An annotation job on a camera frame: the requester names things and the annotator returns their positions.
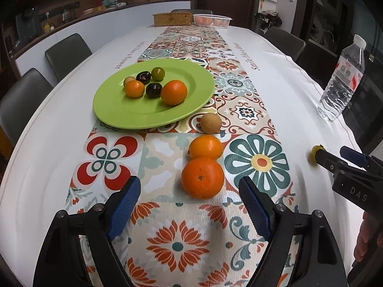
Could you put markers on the woven wicker box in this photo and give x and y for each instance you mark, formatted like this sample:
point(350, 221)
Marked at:
point(172, 19)

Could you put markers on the dark wooden door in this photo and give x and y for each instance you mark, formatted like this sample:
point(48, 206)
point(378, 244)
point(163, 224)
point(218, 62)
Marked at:
point(245, 3)

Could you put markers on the brown longan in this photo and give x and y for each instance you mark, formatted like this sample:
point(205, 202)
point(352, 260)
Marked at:
point(211, 123)
point(129, 80)

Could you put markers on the white plastic basket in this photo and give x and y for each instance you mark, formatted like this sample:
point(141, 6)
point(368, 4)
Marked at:
point(212, 21)

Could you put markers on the pile of dark clothes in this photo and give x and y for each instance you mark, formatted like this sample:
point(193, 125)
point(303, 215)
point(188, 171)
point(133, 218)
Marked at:
point(269, 21)

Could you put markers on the green plum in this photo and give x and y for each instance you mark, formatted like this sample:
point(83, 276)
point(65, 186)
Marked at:
point(313, 155)
point(157, 73)

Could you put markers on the dark purple plum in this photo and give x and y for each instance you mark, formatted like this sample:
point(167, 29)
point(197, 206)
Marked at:
point(143, 77)
point(153, 90)

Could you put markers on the yellow squeeze bottle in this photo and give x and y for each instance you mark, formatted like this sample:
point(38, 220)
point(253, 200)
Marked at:
point(46, 27)

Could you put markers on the large orange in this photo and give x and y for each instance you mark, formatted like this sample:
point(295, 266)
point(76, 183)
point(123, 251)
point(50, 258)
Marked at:
point(174, 92)
point(202, 178)
point(206, 146)

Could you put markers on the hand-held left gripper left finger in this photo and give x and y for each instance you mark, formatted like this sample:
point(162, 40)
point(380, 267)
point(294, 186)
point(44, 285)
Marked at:
point(124, 209)

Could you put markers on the small orange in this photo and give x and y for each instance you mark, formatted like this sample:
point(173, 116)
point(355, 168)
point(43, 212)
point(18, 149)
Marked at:
point(134, 89)

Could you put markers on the green plate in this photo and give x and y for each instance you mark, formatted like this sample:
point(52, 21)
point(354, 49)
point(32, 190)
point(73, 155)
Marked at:
point(149, 110)

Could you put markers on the person's right hand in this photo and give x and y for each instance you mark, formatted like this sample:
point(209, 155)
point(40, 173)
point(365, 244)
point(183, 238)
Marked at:
point(363, 239)

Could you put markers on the clear plastic water bottle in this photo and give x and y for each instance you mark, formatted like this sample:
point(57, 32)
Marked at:
point(338, 86)

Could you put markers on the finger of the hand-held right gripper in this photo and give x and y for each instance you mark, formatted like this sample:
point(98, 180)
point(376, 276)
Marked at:
point(356, 157)
point(329, 161)

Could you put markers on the glass kettle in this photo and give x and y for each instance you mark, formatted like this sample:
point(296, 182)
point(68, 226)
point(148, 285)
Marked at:
point(65, 15)

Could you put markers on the wicker counter basket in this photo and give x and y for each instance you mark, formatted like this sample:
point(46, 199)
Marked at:
point(139, 0)

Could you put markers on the black water dispenser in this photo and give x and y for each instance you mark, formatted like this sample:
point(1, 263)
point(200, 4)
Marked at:
point(28, 25)

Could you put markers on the grey dining chair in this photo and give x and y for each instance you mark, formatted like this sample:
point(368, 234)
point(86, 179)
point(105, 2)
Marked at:
point(24, 101)
point(284, 41)
point(68, 55)

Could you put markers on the glass sliding door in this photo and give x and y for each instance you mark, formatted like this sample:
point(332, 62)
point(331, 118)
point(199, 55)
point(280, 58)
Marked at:
point(329, 6)

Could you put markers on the floral patterned table runner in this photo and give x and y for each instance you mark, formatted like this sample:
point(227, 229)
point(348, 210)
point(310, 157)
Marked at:
point(179, 245)

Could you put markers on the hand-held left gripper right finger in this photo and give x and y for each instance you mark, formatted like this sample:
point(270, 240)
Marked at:
point(255, 209)

